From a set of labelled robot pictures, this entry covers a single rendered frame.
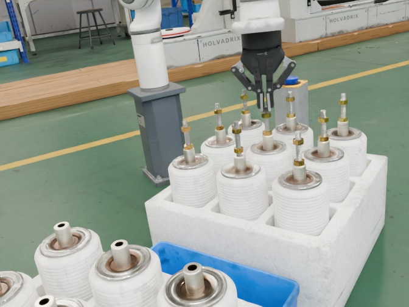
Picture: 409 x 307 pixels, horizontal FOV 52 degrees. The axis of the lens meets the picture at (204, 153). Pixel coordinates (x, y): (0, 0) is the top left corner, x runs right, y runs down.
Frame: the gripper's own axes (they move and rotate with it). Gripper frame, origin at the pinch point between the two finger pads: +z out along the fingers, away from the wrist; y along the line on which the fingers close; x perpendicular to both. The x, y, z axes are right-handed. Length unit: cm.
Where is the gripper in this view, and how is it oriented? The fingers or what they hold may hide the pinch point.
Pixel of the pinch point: (265, 101)
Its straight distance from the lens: 85.0
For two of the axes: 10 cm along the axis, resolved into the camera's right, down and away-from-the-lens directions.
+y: -9.8, 0.4, 2.2
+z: 1.2, 9.2, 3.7
